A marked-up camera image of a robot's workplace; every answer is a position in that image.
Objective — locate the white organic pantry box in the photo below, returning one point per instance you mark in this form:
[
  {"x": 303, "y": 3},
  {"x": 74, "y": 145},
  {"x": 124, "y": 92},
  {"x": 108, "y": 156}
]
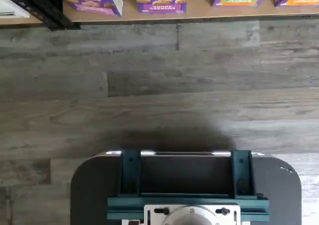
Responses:
[{"x": 12, "y": 8}]

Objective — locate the wooden shelf board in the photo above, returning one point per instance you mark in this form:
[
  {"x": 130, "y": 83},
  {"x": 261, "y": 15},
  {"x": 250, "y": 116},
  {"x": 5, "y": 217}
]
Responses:
[
  {"x": 20, "y": 22},
  {"x": 199, "y": 16}
]

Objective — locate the purple box pink patch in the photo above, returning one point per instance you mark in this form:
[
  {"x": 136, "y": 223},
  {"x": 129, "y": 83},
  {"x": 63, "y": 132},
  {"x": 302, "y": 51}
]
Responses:
[{"x": 87, "y": 1}]

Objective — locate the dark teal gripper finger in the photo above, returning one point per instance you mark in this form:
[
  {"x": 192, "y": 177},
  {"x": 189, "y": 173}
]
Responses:
[
  {"x": 130, "y": 172},
  {"x": 243, "y": 172}
]

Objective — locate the purple Bunny Grahams box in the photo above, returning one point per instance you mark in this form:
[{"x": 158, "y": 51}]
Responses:
[{"x": 159, "y": 1}]

